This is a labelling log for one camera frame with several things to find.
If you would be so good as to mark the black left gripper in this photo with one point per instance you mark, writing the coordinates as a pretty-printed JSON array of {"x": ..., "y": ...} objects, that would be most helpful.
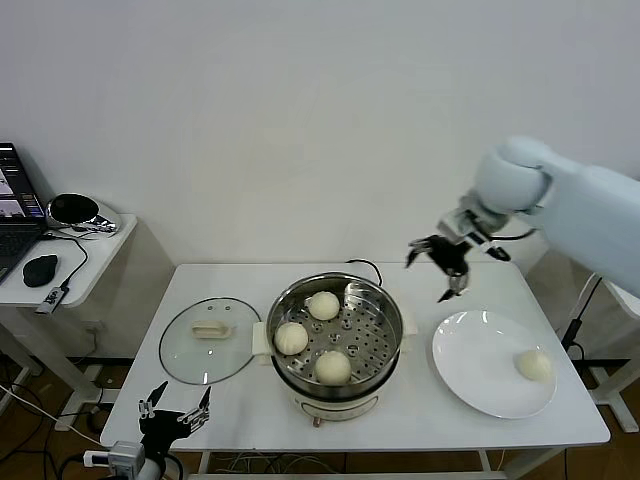
[{"x": 162, "y": 427}]

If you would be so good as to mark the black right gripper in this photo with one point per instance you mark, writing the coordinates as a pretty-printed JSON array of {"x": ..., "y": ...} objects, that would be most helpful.
[{"x": 452, "y": 255}]

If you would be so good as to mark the white steamed baozi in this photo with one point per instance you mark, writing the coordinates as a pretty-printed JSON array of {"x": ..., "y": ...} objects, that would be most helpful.
[
  {"x": 291, "y": 338},
  {"x": 332, "y": 367},
  {"x": 534, "y": 365},
  {"x": 323, "y": 306}
]

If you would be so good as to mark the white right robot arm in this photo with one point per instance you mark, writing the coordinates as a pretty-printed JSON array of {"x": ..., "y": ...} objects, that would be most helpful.
[{"x": 590, "y": 215}]

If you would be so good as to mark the perforated steel steamer basket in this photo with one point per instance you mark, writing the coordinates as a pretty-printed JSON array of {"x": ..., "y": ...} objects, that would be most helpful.
[{"x": 370, "y": 330}]

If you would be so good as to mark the white round plate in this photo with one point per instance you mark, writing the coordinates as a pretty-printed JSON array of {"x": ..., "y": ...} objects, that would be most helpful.
[{"x": 480, "y": 360}]

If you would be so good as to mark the white power strip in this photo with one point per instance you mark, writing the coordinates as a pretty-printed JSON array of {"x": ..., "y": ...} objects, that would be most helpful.
[{"x": 65, "y": 423}]

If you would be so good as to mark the cream electric cooker base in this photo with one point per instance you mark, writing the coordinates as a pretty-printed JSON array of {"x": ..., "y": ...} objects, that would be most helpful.
[{"x": 335, "y": 405}]

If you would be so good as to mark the small black usb hub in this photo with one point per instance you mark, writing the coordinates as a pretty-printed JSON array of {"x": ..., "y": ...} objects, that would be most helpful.
[{"x": 51, "y": 299}]

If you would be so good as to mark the white side table with mouse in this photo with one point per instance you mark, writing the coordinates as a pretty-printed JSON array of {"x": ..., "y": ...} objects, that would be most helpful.
[{"x": 100, "y": 260}]

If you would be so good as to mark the black computer mouse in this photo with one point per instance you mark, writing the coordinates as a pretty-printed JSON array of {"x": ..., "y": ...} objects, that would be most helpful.
[{"x": 40, "y": 270}]

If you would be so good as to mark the chrome oval gadget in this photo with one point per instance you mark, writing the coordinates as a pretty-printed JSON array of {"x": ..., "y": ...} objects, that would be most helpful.
[{"x": 75, "y": 210}]

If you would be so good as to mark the black laptop beside mouse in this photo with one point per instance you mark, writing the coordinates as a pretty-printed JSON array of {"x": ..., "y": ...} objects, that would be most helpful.
[{"x": 15, "y": 240}]

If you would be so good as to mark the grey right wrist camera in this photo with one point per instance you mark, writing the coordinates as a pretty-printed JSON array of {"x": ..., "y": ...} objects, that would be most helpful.
[{"x": 492, "y": 247}]

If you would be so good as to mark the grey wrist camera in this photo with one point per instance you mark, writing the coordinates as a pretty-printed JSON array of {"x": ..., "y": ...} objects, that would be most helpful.
[
  {"x": 492, "y": 247},
  {"x": 125, "y": 455}
]

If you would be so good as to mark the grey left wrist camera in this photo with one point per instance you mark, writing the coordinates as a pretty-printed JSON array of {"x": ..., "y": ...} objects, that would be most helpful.
[{"x": 125, "y": 455}]

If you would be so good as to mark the white wall outlet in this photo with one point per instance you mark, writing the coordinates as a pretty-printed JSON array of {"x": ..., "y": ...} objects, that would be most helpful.
[{"x": 96, "y": 327}]

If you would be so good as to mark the white table frame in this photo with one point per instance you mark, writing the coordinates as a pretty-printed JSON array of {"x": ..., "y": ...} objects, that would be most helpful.
[{"x": 492, "y": 460}]

